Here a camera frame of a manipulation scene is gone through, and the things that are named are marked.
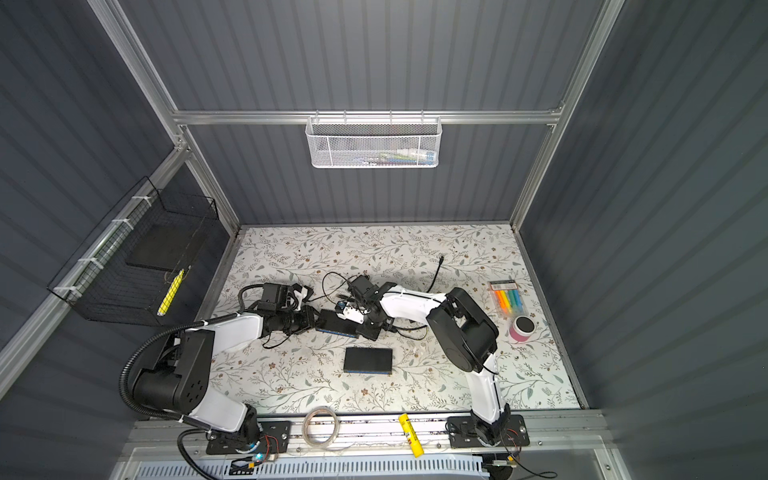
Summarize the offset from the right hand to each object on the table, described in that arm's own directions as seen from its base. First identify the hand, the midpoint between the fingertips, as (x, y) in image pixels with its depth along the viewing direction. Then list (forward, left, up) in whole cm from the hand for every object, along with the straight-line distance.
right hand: (369, 330), depth 93 cm
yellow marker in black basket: (-8, +43, +30) cm, 53 cm away
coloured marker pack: (+10, -45, +1) cm, 46 cm away
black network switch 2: (-10, 0, +2) cm, 10 cm away
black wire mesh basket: (+1, +56, +31) cm, 64 cm away
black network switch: (+1, +12, +4) cm, 13 cm away
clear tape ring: (-27, +15, +3) cm, 31 cm away
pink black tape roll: (-2, -45, +6) cm, 46 cm away
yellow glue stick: (-31, -13, +2) cm, 34 cm away
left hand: (+2, +15, +3) cm, 15 cm away
